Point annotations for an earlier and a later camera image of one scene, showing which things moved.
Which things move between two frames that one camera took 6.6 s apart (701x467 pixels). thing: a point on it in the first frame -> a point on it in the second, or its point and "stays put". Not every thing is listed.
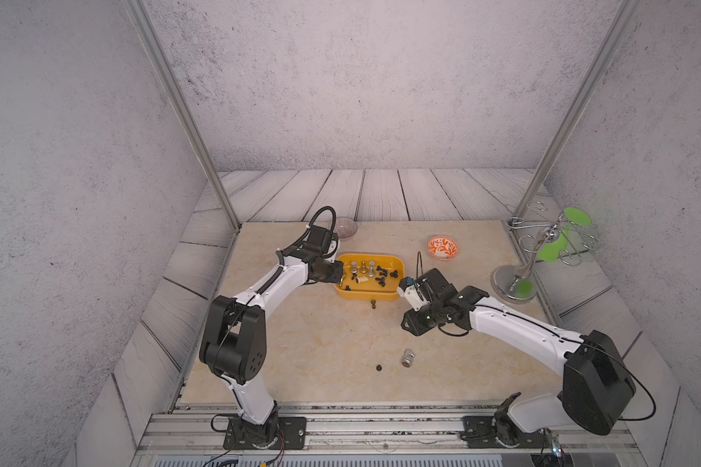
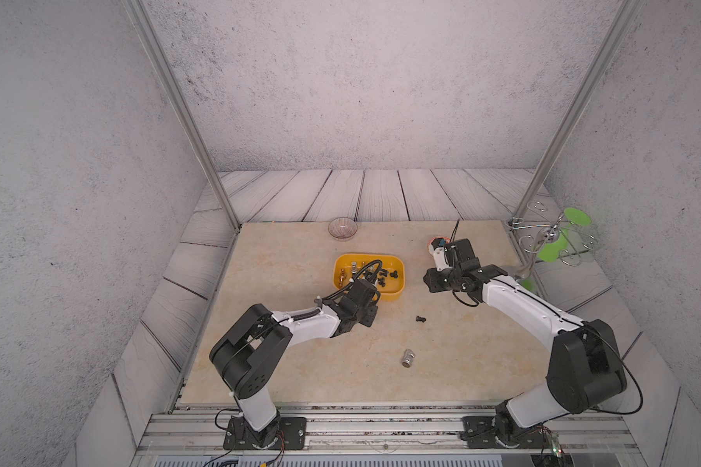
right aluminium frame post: x=580 y=108 stays put
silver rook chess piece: x=408 y=357 stays put
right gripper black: x=413 y=327 -> x=431 y=283
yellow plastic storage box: x=370 y=276 stays put
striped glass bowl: x=346 y=227 stays put
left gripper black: x=337 y=274 -> x=373 y=309
